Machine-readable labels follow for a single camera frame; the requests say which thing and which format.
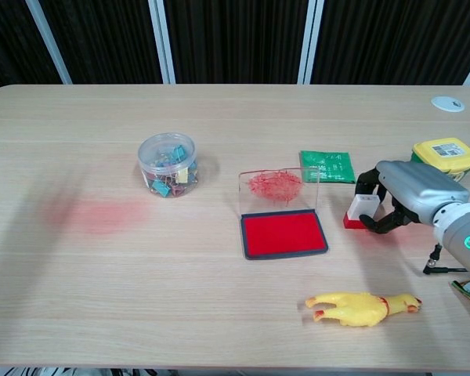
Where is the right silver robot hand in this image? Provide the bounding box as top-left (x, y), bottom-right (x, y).
top-left (355, 159), bottom-right (470, 236)

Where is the white red stamp block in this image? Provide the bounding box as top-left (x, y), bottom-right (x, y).
top-left (347, 193), bottom-right (379, 221)

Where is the red plastic block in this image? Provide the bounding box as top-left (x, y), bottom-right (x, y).
top-left (342, 212), bottom-right (371, 233)

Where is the green tub yellow lid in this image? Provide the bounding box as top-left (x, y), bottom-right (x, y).
top-left (410, 136), bottom-right (470, 183)

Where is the green printed packet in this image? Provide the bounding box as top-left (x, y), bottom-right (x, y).
top-left (299, 150), bottom-right (356, 185)

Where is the yellow rubber chicken toy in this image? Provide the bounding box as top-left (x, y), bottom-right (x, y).
top-left (305, 291), bottom-right (423, 328)

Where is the red ink pad clear lid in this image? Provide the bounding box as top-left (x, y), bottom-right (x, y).
top-left (237, 167), bottom-right (329, 262)

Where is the clear jar of binder clips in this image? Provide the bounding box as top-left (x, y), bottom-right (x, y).
top-left (137, 132), bottom-right (200, 200)

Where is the black white patterned cloth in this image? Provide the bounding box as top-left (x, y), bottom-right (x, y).
top-left (2, 366), bottom-right (161, 376)

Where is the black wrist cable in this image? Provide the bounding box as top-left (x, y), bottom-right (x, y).
top-left (422, 242), bottom-right (469, 276)

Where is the white round cable grommet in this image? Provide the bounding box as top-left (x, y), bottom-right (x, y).
top-left (431, 96), bottom-right (466, 114)

